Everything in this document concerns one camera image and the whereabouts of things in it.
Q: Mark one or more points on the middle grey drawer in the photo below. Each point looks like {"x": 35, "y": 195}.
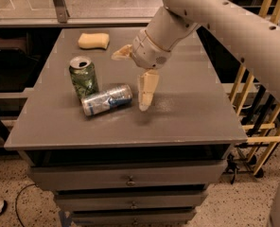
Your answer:
{"x": 131, "y": 200}

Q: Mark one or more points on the yellow sponge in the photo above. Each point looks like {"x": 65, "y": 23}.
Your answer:
{"x": 93, "y": 40}

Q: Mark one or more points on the top grey drawer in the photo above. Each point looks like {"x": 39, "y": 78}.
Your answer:
{"x": 65, "y": 178}

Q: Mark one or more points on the bottom grey drawer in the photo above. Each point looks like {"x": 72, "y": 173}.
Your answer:
{"x": 134, "y": 217}

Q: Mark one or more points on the green soda can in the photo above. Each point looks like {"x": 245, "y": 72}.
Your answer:
{"x": 83, "y": 75}

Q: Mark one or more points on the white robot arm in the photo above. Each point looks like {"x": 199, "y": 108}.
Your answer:
{"x": 253, "y": 41}

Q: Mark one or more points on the yellow wooden rack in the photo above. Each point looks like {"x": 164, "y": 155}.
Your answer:
{"x": 259, "y": 132}

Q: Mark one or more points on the grey drawer cabinet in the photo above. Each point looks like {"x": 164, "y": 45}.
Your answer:
{"x": 190, "y": 119}

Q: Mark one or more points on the grey metal railing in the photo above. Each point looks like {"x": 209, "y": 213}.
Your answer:
{"x": 68, "y": 13}

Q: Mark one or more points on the grey drawer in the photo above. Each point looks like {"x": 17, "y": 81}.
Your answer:
{"x": 131, "y": 200}
{"x": 134, "y": 217}
{"x": 65, "y": 178}

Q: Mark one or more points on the silver blue redbull can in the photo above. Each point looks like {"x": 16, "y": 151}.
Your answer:
{"x": 106, "y": 100}

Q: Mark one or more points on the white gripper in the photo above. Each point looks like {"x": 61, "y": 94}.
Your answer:
{"x": 148, "y": 51}

